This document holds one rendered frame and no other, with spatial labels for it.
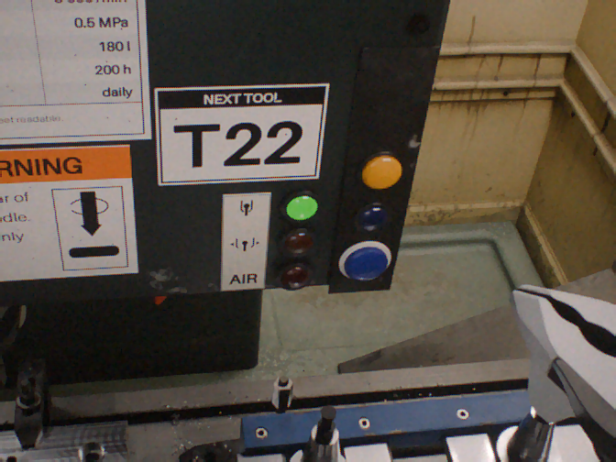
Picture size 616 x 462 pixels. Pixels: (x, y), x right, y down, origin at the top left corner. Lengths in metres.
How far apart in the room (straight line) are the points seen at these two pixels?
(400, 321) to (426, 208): 0.29
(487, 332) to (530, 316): 1.24
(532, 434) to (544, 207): 1.17
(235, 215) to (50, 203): 0.11
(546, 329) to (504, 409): 0.53
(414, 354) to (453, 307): 0.27
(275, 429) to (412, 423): 0.14
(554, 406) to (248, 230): 0.22
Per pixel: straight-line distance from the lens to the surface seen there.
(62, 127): 0.53
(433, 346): 1.75
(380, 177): 0.57
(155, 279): 0.62
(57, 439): 1.25
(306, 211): 0.58
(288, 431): 0.96
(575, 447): 1.03
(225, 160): 0.55
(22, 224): 0.58
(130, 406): 1.38
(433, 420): 0.99
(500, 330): 1.74
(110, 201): 0.57
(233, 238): 0.59
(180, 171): 0.55
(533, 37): 1.88
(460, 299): 2.02
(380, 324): 1.93
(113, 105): 0.52
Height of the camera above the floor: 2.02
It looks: 43 degrees down
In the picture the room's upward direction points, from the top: 6 degrees clockwise
